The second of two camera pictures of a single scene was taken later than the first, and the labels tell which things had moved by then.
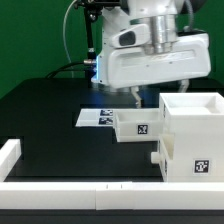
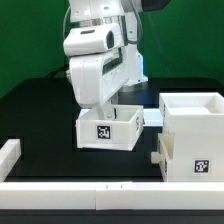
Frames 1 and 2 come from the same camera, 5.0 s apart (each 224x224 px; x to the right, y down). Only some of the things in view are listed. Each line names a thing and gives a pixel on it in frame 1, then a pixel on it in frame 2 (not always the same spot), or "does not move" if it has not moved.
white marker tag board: (95, 117) to (152, 117)
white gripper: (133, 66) to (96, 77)
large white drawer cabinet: (196, 119) does not move
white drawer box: (138, 125) to (120, 132)
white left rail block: (10, 152) does not move
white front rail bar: (112, 195) does not move
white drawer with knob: (165, 153) does not move
